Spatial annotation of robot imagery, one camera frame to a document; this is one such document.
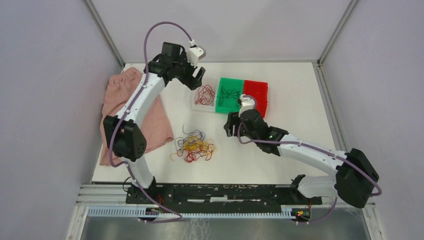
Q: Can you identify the green plastic bin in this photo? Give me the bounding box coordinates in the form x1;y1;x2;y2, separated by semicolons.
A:
215;77;244;114

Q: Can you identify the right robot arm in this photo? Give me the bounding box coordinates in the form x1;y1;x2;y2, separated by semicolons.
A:
223;109;382;209

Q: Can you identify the purple thin cable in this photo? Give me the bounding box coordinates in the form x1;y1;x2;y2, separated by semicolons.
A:
174;124;207;150

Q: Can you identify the dark thin cable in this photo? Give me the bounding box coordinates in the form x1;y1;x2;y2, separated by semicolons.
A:
219;84;243;105

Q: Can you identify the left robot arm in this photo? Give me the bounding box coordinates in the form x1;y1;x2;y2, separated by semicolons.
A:
103;41;206;204

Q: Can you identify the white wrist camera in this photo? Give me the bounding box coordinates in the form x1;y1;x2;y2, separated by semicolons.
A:
237;94;257;109
186;40;207;67

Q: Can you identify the white slotted cable duct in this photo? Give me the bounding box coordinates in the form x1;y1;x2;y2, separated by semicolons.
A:
86;206;299;220

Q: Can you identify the yellow thin cable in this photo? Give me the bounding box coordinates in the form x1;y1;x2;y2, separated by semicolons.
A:
170;137;217;163

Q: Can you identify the pink cloth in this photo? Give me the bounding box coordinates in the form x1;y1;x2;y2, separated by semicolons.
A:
99;67;174;166

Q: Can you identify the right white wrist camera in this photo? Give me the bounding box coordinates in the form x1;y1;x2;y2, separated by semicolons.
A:
237;94;257;109

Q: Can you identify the clear plastic bin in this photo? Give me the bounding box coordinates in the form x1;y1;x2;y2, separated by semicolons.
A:
189;77;220;113

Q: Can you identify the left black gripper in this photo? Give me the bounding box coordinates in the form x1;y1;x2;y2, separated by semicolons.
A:
172;51;206;91

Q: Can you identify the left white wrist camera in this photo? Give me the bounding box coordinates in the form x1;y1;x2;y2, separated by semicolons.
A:
186;40;207;67

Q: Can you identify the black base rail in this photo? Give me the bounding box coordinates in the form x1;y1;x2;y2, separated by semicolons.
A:
125;183;323;215

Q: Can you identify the red plastic bin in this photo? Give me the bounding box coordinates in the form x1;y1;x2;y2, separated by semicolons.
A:
242;79;268;118

